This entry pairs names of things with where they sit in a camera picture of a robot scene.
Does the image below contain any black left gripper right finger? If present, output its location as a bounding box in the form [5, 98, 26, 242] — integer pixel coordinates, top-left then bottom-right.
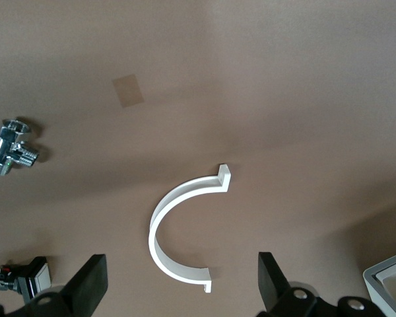
[257, 252, 319, 317]

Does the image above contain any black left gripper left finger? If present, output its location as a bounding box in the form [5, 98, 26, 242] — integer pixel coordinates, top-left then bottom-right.
[18, 253, 109, 317]

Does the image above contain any white plain drawer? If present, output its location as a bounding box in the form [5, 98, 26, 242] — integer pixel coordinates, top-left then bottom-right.
[362, 249, 396, 317]

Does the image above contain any chrome angle valve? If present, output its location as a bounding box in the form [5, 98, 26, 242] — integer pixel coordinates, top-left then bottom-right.
[0, 118, 40, 177]

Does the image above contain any brown tape patch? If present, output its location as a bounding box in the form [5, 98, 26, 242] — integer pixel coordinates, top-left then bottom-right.
[112, 73, 145, 108]

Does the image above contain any white curved bracket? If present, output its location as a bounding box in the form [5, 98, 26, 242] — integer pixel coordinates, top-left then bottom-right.
[148, 163, 232, 294]

